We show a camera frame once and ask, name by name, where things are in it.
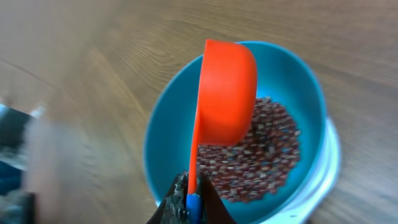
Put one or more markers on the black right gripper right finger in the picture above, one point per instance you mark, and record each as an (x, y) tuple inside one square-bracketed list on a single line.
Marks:
[(213, 210)]

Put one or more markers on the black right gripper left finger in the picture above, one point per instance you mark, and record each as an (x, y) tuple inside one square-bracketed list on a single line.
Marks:
[(172, 208)]

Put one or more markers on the red measuring scoop blue handle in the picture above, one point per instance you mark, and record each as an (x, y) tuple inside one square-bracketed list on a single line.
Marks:
[(225, 105)]

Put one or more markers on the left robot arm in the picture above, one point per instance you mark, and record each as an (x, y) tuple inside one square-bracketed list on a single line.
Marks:
[(17, 205)]

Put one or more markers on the red beans in bowl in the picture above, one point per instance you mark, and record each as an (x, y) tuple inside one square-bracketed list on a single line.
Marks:
[(261, 162)]

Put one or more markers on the white digital kitchen scale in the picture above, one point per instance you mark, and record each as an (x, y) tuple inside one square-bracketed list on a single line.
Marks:
[(319, 186)]

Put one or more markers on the blue bowl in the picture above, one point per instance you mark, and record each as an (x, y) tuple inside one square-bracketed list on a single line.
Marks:
[(283, 76)]

